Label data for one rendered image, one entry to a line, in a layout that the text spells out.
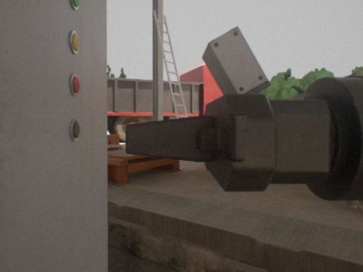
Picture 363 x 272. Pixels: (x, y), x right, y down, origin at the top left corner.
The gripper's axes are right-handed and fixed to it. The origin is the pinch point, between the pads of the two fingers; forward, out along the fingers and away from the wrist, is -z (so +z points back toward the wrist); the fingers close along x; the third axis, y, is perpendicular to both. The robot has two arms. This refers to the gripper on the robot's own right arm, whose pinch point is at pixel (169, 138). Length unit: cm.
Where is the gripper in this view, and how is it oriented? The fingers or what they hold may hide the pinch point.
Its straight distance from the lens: 19.6
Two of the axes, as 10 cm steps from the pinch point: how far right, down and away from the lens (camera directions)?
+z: 10.0, 0.0, 0.3
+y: 0.0, 10.0, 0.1
